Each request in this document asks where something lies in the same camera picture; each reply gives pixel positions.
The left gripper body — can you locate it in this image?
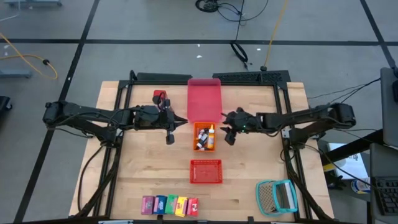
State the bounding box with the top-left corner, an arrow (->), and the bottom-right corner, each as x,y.
134,99 -> 175,146

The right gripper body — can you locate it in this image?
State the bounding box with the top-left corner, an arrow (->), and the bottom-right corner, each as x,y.
224,107 -> 261,146

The small plain red box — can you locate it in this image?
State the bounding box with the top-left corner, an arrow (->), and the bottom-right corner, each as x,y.
153,90 -> 168,105

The red plastic basket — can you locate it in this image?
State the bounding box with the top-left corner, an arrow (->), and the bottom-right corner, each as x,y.
189,159 -> 223,185

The green mini cereal box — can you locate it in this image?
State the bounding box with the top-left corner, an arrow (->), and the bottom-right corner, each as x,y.
164,194 -> 179,215

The blue mini cereal box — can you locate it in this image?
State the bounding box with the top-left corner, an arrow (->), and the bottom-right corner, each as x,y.
153,195 -> 168,215

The red mini cereal box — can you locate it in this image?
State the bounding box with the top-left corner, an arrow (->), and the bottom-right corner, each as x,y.
187,198 -> 200,217

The pink mini cereal box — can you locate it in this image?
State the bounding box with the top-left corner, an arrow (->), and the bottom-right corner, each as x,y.
141,195 -> 155,215

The orange plastic basket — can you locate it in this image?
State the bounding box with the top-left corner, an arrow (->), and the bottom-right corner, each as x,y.
193,121 -> 217,152

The pink plastic tray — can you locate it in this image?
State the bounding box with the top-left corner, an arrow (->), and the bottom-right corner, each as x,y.
187,78 -> 223,124

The plain black panel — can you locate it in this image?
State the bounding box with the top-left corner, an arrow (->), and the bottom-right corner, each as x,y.
136,72 -> 193,82

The perforated black panel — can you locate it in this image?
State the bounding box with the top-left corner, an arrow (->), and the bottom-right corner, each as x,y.
212,70 -> 292,84

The teal box grater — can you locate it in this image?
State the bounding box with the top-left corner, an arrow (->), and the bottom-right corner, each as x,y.
256,179 -> 299,217

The yellow mini cereal box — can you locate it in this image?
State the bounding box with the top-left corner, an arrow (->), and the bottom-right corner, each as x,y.
175,196 -> 188,218

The black desk leg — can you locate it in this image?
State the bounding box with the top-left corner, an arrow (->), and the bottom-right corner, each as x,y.
320,129 -> 384,166

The white paper sheet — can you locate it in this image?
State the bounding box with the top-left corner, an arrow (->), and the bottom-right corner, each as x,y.
328,142 -> 369,180

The round printed can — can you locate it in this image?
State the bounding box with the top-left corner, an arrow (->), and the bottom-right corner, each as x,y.
351,177 -> 371,194

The short grey stand foot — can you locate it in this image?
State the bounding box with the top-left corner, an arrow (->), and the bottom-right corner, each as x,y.
0,68 -> 32,78

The black caster base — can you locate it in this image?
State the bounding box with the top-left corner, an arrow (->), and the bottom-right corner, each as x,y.
0,96 -> 12,112

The grey laptop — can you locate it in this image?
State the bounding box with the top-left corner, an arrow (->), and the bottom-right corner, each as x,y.
381,67 -> 398,147

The black keyboard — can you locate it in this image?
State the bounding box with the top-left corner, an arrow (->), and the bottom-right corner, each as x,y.
374,179 -> 398,216

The long grey stand foot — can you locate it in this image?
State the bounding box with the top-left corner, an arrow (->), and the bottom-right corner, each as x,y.
2,0 -> 63,8

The black metal table frame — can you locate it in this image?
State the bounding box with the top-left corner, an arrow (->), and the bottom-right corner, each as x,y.
93,70 -> 335,222

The looped black floor cable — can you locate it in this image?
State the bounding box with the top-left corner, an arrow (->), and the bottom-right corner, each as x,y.
229,0 -> 249,70

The straight yellow floor cable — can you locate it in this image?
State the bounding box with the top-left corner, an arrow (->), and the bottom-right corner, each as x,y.
263,0 -> 289,68

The coiled black floor cable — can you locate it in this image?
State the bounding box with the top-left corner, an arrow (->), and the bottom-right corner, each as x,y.
195,0 -> 270,22

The curved yellow floor cable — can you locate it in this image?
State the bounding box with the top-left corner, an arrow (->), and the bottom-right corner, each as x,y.
0,32 -> 59,80

